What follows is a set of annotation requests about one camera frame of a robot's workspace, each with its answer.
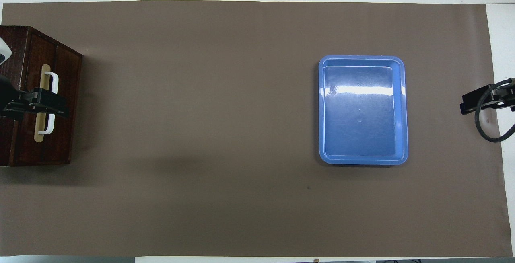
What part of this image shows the wooden drawer with white handle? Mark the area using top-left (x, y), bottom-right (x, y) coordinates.
top-left (18, 30), bottom-right (84, 166)

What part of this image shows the blue plastic tray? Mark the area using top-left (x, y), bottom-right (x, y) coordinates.
top-left (318, 55), bottom-right (409, 166)

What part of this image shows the brown table mat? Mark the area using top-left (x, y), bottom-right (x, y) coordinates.
top-left (0, 0), bottom-right (513, 257)

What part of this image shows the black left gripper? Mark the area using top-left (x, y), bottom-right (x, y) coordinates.
top-left (0, 74), bottom-right (70, 121)

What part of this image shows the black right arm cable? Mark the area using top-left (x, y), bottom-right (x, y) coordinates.
top-left (475, 79), bottom-right (515, 143)

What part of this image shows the dark wooden drawer cabinet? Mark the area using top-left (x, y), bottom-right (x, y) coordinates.
top-left (0, 25), bottom-right (84, 168)

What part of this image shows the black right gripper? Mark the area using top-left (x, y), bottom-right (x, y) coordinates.
top-left (461, 78), bottom-right (515, 115)

